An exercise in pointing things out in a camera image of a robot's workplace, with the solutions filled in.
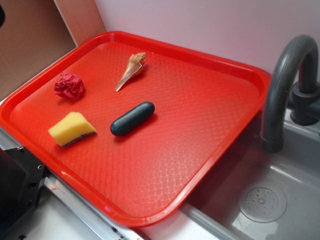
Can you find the red plastic tray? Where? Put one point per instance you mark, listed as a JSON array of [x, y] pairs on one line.
[[202, 103]]

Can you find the aluminium frame rail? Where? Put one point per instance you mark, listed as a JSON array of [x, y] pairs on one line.
[[63, 215]]

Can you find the yellow sponge piece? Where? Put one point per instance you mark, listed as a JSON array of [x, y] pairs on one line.
[[71, 128]]

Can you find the grey toy faucet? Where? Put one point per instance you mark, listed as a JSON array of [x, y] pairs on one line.
[[293, 86]]

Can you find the brown conch seashell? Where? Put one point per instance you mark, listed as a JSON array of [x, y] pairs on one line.
[[134, 67]]

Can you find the grey plastic sink basin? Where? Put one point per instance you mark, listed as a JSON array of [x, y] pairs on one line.
[[295, 170]]

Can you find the brown cardboard panel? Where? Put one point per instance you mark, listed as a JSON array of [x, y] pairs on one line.
[[36, 33]]

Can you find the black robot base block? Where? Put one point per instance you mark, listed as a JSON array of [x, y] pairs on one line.
[[21, 180]]

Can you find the crumpled red paper ball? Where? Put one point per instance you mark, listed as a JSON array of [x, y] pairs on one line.
[[70, 86]]

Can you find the round sink drain cover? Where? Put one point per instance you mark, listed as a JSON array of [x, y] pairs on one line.
[[262, 204]]

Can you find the dark green plastic pickle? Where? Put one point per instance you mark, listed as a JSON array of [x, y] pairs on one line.
[[132, 119]]

